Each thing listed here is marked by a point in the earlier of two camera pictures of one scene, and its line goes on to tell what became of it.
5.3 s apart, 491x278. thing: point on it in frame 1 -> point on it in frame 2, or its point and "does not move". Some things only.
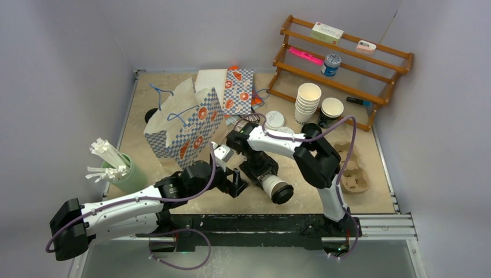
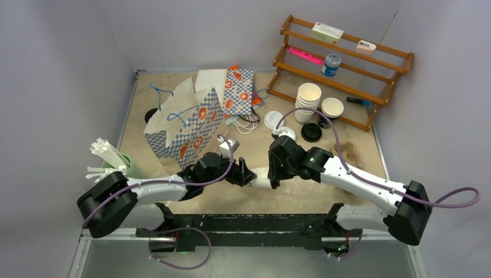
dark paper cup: [331, 109] does not move
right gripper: [270, 165] -> [275, 174]
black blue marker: [359, 101] does not move
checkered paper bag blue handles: [188, 122] does not move
